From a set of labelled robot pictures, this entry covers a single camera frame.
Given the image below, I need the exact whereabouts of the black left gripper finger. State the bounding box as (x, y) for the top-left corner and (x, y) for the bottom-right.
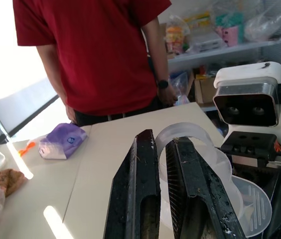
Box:
(103, 128), (162, 239)
(264, 171), (281, 239)
(165, 136), (246, 239)

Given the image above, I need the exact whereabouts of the frosted translucent plastic cup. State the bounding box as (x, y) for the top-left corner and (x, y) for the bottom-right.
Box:
(155, 121), (243, 232)

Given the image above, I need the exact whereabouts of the clear graduated measuring cup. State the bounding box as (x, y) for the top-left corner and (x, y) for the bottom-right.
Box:
(232, 175), (273, 238)

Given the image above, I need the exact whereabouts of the person's right hand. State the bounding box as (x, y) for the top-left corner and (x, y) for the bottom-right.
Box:
(65, 104), (77, 124)

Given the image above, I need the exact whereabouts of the person's left hand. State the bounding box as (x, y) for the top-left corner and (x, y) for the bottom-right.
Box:
(157, 84), (178, 109)

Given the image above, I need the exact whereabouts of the brown cardboard box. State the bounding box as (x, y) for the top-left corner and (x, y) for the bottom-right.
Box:
(193, 74), (218, 105)

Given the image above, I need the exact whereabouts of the purple white tissue pack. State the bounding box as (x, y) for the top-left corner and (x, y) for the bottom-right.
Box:
(37, 122), (89, 160)

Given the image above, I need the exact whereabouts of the blue plastic bag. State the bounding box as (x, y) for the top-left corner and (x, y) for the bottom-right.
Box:
(169, 70), (190, 107)

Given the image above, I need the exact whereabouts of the white metal storage shelf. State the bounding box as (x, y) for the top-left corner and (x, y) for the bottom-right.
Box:
(158, 0), (281, 113)

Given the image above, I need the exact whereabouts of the black wristwatch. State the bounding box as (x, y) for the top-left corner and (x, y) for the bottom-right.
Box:
(156, 79), (170, 89)

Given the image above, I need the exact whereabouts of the small orange plastic clip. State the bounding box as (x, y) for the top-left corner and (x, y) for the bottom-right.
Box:
(18, 140), (37, 157)

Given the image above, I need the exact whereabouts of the clear plastic storage box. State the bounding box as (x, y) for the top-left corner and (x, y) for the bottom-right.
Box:
(189, 31), (228, 53)

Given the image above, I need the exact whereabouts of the large clear plastic bag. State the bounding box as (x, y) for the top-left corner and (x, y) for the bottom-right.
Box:
(243, 6), (281, 42)

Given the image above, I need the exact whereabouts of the bag of colourful snacks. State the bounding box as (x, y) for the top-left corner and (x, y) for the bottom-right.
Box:
(164, 14), (190, 56)

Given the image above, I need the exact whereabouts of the person in red shirt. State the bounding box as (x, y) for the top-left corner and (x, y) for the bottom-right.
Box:
(12, 0), (172, 128)

